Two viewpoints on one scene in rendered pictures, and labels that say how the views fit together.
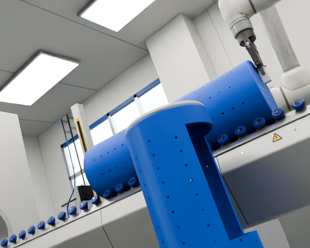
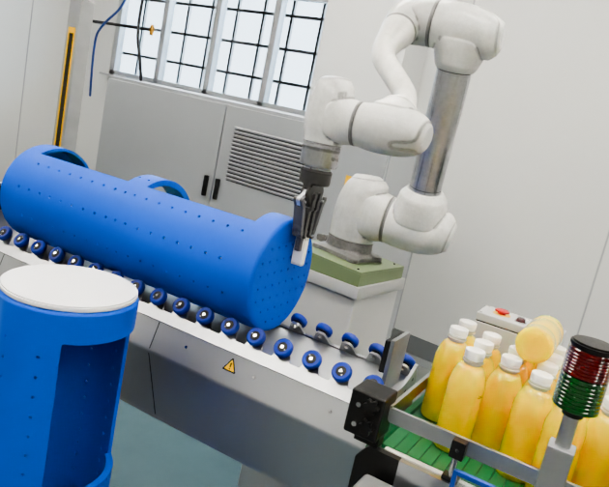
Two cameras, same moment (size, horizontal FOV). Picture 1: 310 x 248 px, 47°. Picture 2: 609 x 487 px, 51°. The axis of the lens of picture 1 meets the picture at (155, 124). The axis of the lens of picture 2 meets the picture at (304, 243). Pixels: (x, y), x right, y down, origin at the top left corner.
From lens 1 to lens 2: 100 cm
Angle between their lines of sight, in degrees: 31
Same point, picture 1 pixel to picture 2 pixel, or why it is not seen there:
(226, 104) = (202, 275)
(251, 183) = (176, 386)
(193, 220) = (9, 460)
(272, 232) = not seen: hidden behind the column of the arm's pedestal
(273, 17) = (449, 98)
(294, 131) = (250, 378)
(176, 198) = (3, 424)
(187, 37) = not seen: outside the picture
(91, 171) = (8, 199)
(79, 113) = (79, 21)
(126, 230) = not seen: hidden behind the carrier
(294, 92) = (397, 229)
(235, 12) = (319, 129)
